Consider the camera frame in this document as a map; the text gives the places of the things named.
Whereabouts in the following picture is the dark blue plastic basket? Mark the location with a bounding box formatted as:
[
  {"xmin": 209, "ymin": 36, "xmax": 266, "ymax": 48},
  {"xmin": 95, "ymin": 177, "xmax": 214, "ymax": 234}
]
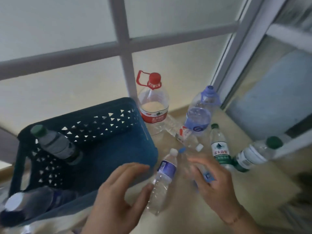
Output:
[{"xmin": 8, "ymin": 97, "xmax": 159, "ymax": 227}]

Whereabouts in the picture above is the person's right hand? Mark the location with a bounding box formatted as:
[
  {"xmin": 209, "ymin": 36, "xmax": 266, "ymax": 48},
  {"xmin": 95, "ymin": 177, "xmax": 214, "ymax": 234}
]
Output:
[{"xmin": 187, "ymin": 155, "xmax": 245, "ymax": 224}]

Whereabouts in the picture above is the small bottle with red label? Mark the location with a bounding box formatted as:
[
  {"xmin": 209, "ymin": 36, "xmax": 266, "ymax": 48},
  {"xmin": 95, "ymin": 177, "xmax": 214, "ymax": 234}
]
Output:
[{"xmin": 166, "ymin": 114, "xmax": 204, "ymax": 152}]

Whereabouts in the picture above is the grey window frame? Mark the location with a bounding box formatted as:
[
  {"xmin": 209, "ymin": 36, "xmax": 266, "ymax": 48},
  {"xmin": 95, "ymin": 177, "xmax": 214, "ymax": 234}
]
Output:
[{"xmin": 0, "ymin": 0, "xmax": 244, "ymax": 105}]

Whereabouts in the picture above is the white-capped bottle with dark label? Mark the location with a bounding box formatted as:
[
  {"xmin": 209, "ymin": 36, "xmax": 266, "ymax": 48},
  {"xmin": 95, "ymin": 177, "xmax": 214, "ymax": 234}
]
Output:
[{"xmin": 0, "ymin": 186, "xmax": 78, "ymax": 227}]

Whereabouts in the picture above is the person's right forearm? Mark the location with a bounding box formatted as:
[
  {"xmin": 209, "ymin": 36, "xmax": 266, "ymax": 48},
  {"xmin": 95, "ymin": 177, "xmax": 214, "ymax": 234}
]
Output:
[{"xmin": 224, "ymin": 207, "xmax": 265, "ymax": 234}]

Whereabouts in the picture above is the large bottle with blue cap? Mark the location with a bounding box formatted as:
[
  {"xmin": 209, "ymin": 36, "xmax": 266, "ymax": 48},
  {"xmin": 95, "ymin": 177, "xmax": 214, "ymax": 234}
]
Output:
[{"xmin": 184, "ymin": 85, "xmax": 222, "ymax": 137}]

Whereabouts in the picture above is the thin wrist bracelet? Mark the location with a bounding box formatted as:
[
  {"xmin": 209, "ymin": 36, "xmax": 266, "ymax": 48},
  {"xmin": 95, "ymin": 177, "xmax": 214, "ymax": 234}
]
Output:
[{"xmin": 225, "ymin": 212, "xmax": 244, "ymax": 226}]

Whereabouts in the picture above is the person's left hand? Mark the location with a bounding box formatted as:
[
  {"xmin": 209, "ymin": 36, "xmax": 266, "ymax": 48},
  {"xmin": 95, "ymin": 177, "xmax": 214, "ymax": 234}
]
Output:
[{"xmin": 81, "ymin": 163, "xmax": 154, "ymax": 234}]

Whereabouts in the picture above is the slim green-labelled water bottle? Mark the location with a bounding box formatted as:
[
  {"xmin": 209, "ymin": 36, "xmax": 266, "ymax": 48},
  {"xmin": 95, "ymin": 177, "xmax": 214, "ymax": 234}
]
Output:
[{"xmin": 210, "ymin": 123, "xmax": 234, "ymax": 171}]

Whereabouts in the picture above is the white-capped bottle with purple label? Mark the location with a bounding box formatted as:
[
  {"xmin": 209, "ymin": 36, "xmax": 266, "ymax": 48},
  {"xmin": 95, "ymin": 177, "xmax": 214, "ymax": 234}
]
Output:
[{"xmin": 147, "ymin": 148, "xmax": 179, "ymax": 216}]

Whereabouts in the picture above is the blue-capped clear water bottle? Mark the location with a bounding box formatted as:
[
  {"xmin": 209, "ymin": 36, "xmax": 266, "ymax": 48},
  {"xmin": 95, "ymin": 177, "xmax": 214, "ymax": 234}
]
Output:
[{"xmin": 179, "ymin": 147, "xmax": 215, "ymax": 194}]

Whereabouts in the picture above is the white sliding door frame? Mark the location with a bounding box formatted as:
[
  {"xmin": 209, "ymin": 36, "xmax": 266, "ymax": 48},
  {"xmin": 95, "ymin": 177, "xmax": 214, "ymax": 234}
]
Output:
[{"xmin": 211, "ymin": 0, "xmax": 312, "ymax": 160}]

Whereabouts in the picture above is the large bottle with red cap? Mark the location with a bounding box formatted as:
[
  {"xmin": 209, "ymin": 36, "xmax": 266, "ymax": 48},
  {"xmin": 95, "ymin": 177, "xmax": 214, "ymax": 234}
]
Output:
[{"xmin": 136, "ymin": 70, "xmax": 170, "ymax": 135}]

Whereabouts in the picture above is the wide green-capped white-labelled bottle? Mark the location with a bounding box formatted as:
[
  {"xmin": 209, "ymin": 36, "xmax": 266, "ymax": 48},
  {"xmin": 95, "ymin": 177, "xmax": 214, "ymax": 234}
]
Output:
[{"xmin": 233, "ymin": 136, "xmax": 284, "ymax": 173}]

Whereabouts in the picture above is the green-capped bottle with grey label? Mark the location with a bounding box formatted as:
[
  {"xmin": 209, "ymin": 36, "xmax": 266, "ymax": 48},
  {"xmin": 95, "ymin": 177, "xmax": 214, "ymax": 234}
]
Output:
[{"xmin": 30, "ymin": 125, "xmax": 83, "ymax": 165}]

